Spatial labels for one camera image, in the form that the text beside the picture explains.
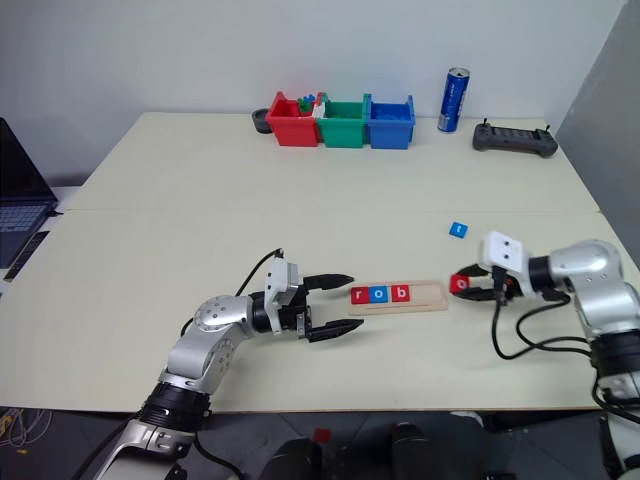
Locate white loose cables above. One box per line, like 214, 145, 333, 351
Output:
0, 407, 54, 454

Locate dark rounded shape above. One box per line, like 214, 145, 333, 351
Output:
391, 422, 464, 480
259, 437, 324, 480

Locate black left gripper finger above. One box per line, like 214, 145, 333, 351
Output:
303, 273, 356, 292
307, 319, 365, 344

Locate dark grey remote controller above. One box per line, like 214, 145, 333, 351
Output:
472, 118, 559, 159

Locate black round holder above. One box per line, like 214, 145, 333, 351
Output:
251, 108, 274, 135

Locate blue plastic bin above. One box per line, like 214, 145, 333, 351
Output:
365, 94, 417, 151

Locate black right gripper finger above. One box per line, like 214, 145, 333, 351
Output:
453, 264, 494, 280
449, 287, 499, 303

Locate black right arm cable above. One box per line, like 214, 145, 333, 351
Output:
491, 279, 601, 360

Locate grey partition panel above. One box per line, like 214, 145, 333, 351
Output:
554, 0, 640, 281

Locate dark blue laptop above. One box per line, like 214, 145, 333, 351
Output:
0, 117, 60, 270

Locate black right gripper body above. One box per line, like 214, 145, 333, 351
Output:
487, 267, 524, 304

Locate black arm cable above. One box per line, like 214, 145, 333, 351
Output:
234, 248, 286, 297
491, 279, 601, 360

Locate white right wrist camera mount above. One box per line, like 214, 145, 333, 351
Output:
478, 230, 531, 297

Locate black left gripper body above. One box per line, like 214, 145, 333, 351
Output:
277, 284, 314, 342

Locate green plastic bin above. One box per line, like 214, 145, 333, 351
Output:
316, 93, 369, 150

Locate wooden letter tray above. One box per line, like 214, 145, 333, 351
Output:
348, 279, 449, 316

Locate red plastic bin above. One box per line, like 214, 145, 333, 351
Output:
265, 90, 321, 148

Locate slim dark remote bar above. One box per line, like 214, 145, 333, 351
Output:
3, 230, 52, 281

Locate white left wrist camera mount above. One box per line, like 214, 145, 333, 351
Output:
263, 257, 305, 334

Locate tall blue drink can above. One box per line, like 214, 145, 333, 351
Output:
437, 66, 472, 134

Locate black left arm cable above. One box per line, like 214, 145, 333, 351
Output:
234, 248, 286, 297

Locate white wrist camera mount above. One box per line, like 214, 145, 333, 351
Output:
478, 230, 531, 297
263, 257, 305, 334

